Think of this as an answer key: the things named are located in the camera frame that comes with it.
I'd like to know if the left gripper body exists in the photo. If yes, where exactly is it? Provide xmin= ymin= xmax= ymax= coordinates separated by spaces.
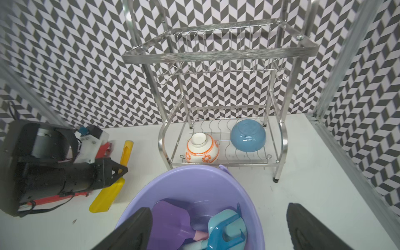
xmin=1 ymin=120 xmax=106 ymax=217

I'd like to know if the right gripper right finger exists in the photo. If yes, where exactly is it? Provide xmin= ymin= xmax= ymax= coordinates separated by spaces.
xmin=286 ymin=203 xmax=351 ymax=250

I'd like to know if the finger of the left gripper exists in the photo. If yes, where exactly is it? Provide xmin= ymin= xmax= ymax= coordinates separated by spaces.
xmin=100 ymin=158 xmax=128 ymax=188

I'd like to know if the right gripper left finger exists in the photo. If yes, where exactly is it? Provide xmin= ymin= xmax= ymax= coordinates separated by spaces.
xmin=93 ymin=207 xmax=153 ymax=250

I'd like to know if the yellow toy shovel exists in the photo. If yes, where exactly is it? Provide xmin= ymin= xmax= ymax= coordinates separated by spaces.
xmin=89 ymin=141 xmax=134 ymax=213

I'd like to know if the purple shovel pink handle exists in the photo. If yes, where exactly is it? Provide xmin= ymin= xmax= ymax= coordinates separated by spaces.
xmin=147 ymin=201 xmax=209 ymax=250

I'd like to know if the light blue plastic shovel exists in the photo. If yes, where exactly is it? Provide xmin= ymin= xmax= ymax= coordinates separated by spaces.
xmin=181 ymin=208 xmax=248 ymax=250

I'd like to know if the red candy bag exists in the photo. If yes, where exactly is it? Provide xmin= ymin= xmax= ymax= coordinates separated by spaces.
xmin=34 ymin=142 xmax=112 ymax=205

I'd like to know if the purple plastic bucket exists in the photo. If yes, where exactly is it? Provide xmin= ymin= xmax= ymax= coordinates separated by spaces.
xmin=117 ymin=165 xmax=265 ymax=250

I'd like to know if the red white patterned bowl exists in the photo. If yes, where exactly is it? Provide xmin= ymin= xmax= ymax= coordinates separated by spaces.
xmin=184 ymin=132 xmax=220 ymax=164

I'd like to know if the blue ceramic bowl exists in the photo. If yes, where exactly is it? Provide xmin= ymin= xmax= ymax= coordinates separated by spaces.
xmin=230 ymin=119 xmax=266 ymax=153

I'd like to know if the metal dish rack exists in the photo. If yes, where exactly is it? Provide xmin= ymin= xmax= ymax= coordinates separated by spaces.
xmin=123 ymin=1 xmax=319 ymax=182

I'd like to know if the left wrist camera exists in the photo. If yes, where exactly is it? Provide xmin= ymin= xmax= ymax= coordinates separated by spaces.
xmin=74 ymin=125 xmax=109 ymax=164

